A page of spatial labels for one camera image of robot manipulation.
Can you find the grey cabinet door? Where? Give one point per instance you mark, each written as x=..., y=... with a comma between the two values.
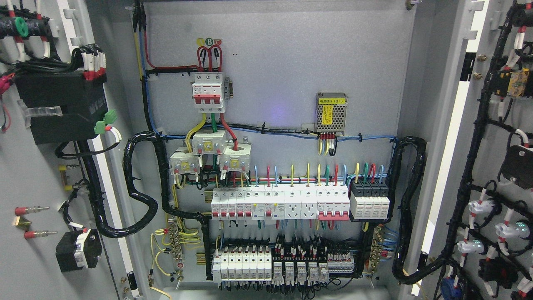
x=471, y=237
x=30, y=177

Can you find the white current transformers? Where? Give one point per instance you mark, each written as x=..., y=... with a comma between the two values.
x=218, y=146

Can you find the metal mesh power supply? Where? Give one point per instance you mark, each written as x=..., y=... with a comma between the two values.
x=331, y=108

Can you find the white socket breaker row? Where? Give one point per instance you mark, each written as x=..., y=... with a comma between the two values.
x=282, y=202

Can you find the red white main breaker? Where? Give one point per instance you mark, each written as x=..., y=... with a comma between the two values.
x=208, y=92

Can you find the black white surge protector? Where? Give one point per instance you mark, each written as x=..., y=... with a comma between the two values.
x=369, y=202

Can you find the lower relay terminal row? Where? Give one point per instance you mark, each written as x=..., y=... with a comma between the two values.
x=279, y=267

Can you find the brass terminal bar left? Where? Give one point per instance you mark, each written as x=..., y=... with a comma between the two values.
x=176, y=248

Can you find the brass terminal bar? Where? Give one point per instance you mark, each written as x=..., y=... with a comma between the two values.
x=176, y=248
x=376, y=249

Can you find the brass terminal bar right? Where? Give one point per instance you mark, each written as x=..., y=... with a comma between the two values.
x=376, y=249

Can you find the black digital power meter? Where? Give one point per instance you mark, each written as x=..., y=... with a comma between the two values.
x=61, y=107

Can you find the yellow terminal connector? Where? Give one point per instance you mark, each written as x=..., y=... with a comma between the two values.
x=65, y=178

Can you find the red terminal connector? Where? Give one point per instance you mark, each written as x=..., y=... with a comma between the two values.
x=23, y=223

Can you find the black white rotary switch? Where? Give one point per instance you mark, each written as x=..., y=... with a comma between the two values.
x=78, y=249

